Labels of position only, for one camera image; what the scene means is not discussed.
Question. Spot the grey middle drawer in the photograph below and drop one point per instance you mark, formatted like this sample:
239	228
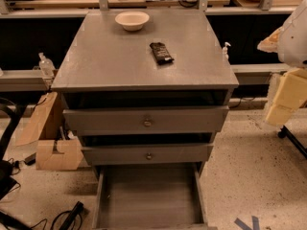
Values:
147	154

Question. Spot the black stand leg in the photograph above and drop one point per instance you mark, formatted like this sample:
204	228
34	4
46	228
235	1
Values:
284	132

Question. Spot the grey open bottom drawer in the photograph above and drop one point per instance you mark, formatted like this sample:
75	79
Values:
150	197

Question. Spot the black rxbar chocolate wrapper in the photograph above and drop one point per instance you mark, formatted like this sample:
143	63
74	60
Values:
161	53

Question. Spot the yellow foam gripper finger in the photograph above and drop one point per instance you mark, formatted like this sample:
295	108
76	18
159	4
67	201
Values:
269	44
286	95

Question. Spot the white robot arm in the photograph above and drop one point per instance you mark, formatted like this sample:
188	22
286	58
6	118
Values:
290	43

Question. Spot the black power strip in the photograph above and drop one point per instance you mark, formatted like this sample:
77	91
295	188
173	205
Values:
75	212

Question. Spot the white pump dispenser bottle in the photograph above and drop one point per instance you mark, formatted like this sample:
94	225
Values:
225	49

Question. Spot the grey top drawer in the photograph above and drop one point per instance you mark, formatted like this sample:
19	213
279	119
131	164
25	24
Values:
155	120

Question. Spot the brown cardboard box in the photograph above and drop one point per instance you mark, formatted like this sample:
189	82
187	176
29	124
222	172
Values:
60	155

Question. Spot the clear plastic bottle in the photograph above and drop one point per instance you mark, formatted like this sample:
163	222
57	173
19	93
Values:
46	66

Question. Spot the grey wooden drawer cabinet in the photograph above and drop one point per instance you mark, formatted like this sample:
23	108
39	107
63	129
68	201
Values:
107	67

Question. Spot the white paper bowl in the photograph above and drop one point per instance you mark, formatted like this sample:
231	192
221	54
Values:
132	21

